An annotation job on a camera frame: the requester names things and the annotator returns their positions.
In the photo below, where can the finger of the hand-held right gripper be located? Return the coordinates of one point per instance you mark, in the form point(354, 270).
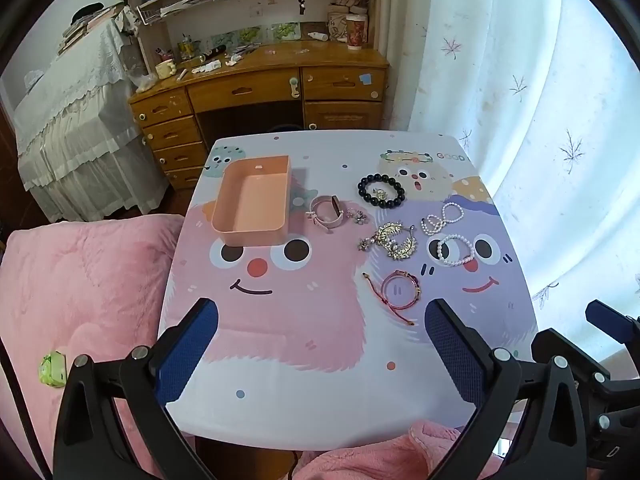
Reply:
point(555, 342)
point(612, 322)

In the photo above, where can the cream mug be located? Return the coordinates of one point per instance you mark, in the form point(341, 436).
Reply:
point(164, 69)

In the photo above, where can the beige patterned bag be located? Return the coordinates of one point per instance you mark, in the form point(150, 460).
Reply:
point(337, 25)

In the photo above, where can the wooden desk hutch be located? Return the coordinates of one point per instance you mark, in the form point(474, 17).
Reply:
point(240, 15)

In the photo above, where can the small gold flower brooch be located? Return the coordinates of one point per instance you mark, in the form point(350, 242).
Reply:
point(364, 244)

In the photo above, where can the pink fluffy blanket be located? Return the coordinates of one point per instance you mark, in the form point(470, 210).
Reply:
point(75, 285)

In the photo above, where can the cartoon print table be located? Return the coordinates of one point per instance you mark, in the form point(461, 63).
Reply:
point(300, 330)

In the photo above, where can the gold crescent brooch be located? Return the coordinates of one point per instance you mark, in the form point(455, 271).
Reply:
point(386, 234)

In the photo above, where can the pink smart watch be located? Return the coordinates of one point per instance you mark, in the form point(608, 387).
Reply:
point(325, 219)

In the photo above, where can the green drawer safety lock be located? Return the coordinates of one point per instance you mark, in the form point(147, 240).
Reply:
point(294, 87)

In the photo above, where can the black bottle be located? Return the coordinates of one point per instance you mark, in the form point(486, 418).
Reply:
point(214, 52)

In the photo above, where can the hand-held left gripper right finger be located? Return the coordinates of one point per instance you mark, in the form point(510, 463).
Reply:
point(452, 350)

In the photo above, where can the pile of books and papers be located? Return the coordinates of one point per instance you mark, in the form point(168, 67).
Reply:
point(85, 27)

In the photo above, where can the red paper cup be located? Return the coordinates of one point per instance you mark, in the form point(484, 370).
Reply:
point(356, 32)

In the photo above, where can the gold leaf brooch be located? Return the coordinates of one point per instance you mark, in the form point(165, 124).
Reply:
point(406, 249)

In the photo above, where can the clear plastic bag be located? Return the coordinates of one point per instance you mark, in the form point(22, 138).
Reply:
point(145, 82)

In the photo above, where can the green packet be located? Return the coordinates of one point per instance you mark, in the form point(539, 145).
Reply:
point(52, 370)

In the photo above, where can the glass jar with pens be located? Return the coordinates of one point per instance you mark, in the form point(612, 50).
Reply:
point(186, 49)

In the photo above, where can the crumpled white tissue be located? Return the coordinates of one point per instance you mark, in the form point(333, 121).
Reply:
point(207, 66)
point(233, 59)

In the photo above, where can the white leaf print curtain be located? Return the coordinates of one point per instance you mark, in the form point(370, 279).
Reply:
point(525, 60)

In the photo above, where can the wooden desk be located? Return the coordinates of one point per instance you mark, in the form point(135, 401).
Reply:
point(260, 65)

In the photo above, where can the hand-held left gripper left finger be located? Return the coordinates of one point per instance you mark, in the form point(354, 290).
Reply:
point(187, 350)

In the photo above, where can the peach plastic storage box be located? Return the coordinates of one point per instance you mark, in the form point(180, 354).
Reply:
point(252, 200)

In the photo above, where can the white pen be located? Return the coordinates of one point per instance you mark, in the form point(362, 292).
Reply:
point(181, 75)

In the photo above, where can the white lace cover cloth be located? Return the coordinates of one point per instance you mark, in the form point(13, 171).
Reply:
point(80, 125)

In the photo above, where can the leaf print picture strip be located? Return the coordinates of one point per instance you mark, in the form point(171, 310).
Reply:
point(250, 34)

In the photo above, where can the white tube bottle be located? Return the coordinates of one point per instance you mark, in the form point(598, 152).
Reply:
point(317, 36)

